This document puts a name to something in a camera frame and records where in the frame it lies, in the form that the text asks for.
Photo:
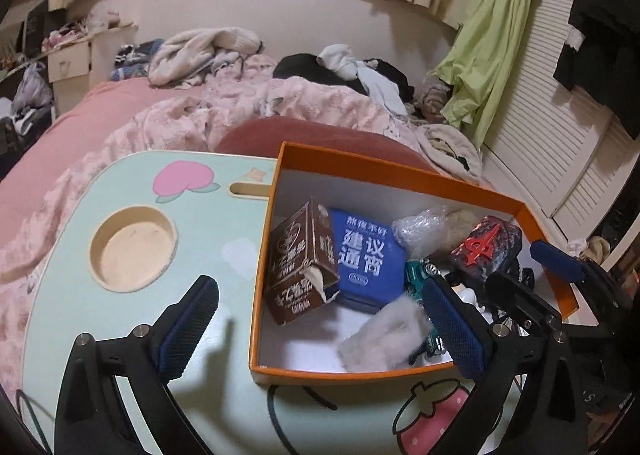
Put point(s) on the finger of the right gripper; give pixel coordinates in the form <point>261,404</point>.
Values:
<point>525,307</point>
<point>560,259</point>

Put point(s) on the cream fleece blanket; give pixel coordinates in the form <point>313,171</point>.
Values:
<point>186,52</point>

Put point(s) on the lime green hanging garment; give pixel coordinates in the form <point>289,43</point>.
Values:
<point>479,64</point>

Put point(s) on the dark red cushion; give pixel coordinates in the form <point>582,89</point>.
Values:
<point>264,137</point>

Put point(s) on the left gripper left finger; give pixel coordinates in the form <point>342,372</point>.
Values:
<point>145,364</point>

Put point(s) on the blue tin box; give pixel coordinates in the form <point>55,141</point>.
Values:
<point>370,263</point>

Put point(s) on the orange cardboard box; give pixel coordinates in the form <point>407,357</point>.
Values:
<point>304,352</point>

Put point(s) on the penguin figurine keychain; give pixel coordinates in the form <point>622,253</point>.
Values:
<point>468,296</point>

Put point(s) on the beige fluffy scrunchie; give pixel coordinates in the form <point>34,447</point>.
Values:
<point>458,225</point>

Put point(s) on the dark pouch red emblem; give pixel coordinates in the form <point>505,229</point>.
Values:
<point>492,246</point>

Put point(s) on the clear plastic wrap ball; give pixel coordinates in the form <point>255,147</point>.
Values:
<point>421,234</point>

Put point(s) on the white fluffy scrunchie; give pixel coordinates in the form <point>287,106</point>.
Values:
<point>387,340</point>

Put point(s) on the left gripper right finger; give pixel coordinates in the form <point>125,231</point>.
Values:
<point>545,419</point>

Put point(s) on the white drawer cabinet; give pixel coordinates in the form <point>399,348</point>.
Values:
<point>83,64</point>

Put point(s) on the beige garment on bed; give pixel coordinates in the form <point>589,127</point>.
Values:
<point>451,151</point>

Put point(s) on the green toy car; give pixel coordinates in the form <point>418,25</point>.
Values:
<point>416,274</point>

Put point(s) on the black hanging garment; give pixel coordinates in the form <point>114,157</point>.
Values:
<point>600,55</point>

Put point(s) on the white clothing pile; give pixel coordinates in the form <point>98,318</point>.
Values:
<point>340,59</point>

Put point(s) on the black clothing pile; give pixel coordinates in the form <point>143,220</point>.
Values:
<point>307,67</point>

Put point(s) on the brown milk carton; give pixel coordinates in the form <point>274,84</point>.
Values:
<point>302,273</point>

